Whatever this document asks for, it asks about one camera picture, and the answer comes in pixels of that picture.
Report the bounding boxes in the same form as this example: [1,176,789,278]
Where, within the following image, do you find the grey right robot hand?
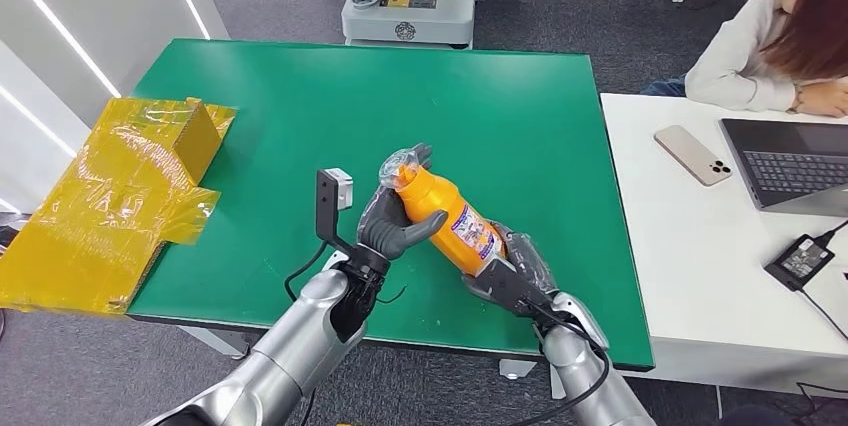
[488,220,560,300]

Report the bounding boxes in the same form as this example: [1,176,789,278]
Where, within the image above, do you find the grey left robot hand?
[355,142,450,263]

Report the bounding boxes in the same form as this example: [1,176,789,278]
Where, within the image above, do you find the orange plastic bottle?
[378,147,509,278]

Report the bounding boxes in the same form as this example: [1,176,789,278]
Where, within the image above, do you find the white table foot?
[497,357,539,382]

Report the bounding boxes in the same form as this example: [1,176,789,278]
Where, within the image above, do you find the beige smartphone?
[653,124,733,188]

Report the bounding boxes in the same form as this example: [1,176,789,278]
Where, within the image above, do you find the white table leg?
[176,324,252,359]

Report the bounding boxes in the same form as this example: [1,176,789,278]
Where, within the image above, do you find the black power adapter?
[763,233,835,293]

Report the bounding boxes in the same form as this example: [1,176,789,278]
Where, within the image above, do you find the yellow taped cardboard box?
[0,96,238,317]

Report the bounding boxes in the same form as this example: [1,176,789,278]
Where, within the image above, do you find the dark grey laptop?
[718,117,848,218]

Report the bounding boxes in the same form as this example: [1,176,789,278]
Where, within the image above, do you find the person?
[639,0,848,120]

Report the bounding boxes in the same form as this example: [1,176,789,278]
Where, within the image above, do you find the person's hand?
[791,78,848,120]

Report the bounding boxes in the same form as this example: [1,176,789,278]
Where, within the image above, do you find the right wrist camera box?
[460,257,552,322]

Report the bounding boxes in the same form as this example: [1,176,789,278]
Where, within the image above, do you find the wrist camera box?
[315,167,355,256]
[460,257,552,322]

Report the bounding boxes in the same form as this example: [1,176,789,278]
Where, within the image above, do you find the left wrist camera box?
[315,167,355,256]

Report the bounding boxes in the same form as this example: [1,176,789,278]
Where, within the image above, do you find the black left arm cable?
[284,240,331,305]

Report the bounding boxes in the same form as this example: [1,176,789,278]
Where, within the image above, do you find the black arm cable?
[284,240,331,305]
[515,302,611,426]

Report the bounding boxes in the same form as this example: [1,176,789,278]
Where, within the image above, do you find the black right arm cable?
[515,302,611,426]

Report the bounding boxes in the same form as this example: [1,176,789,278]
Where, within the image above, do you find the black adapter cable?
[796,217,848,344]

